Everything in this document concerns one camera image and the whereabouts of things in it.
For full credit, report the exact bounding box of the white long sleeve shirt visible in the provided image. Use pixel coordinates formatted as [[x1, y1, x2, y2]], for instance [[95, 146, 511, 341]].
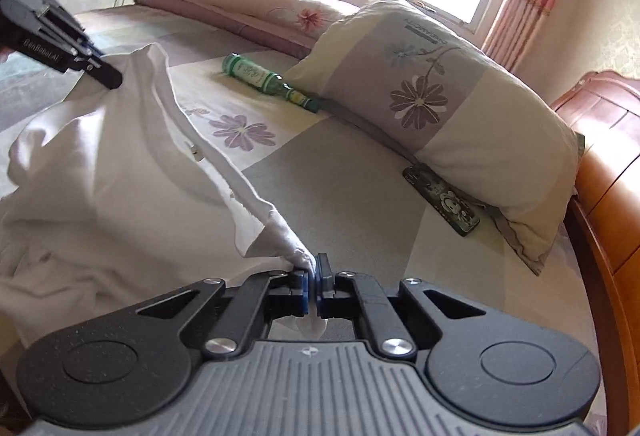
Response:
[[1, 44, 316, 346]]

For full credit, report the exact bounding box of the patchwork floral bed sheet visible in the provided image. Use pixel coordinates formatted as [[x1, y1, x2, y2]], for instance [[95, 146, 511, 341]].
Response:
[[0, 4, 609, 436]]

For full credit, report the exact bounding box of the green glass bottle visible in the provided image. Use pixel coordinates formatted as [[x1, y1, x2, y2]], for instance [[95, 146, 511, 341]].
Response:
[[222, 53, 320, 113]]

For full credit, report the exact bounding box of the floral patchwork pillow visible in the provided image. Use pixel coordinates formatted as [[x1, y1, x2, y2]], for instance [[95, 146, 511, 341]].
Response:
[[284, 0, 584, 273]]

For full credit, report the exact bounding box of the pink folded quilt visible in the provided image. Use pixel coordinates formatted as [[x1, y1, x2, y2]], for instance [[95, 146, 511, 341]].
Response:
[[134, 0, 358, 59]]

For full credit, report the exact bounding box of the wooden headboard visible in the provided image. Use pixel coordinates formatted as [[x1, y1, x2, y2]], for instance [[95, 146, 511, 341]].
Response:
[[551, 71, 639, 435]]

